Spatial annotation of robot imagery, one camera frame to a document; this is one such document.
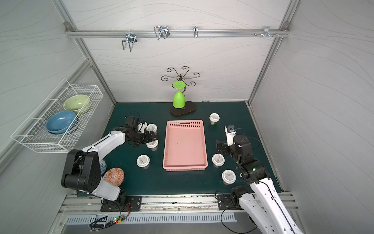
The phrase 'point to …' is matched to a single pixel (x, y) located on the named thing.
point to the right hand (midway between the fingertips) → (227, 137)
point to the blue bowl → (59, 122)
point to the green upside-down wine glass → (178, 99)
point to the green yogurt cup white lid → (214, 118)
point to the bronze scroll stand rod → (181, 77)
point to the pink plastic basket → (185, 148)
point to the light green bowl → (76, 103)
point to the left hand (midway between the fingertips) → (152, 139)
